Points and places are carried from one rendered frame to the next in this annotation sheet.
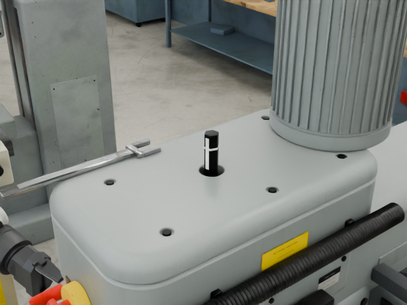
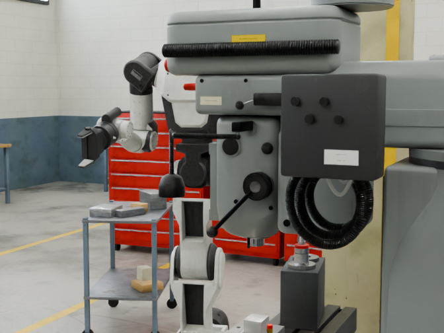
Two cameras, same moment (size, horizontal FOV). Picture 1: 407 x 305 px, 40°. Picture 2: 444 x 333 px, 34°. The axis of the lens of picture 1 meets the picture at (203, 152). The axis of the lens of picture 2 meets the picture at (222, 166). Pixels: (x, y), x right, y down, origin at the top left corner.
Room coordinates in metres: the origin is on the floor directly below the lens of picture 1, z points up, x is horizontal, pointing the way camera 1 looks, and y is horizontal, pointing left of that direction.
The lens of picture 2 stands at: (-0.29, -1.64, 1.70)
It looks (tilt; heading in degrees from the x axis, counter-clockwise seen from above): 6 degrees down; 61
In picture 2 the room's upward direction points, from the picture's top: straight up
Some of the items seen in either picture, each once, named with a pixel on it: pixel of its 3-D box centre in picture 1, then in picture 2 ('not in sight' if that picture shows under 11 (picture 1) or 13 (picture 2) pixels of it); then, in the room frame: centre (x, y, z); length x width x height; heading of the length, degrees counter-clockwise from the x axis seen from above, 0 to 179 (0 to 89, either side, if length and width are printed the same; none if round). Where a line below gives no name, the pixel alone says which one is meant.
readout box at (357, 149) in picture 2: not in sight; (332, 125); (0.62, -0.45, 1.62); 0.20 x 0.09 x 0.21; 127
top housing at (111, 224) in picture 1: (218, 211); (261, 43); (0.71, -0.02, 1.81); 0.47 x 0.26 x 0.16; 127
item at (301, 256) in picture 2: not in sight; (301, 255); (1.04, 0.25, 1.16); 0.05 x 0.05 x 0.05
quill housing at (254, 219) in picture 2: not in sight; (257, 174); (0.71, -0.02, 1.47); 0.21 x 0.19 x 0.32; 37
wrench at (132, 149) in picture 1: (83, 167); not in sight; (0.70, 0.18, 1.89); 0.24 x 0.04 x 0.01; 126
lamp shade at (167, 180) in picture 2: not in sight; (172, 184); (0.53, 0.14, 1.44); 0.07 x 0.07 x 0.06
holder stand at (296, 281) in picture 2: not in sight; (302, 289); (1.07, 0.29, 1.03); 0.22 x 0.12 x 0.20; 48
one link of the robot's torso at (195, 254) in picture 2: not in sight; (197, 220); (0.95, 0.82, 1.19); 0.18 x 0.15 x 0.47; 140
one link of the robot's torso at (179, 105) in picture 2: not in sight; (199, 93); (0.97, 0.85, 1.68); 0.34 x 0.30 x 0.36; 140
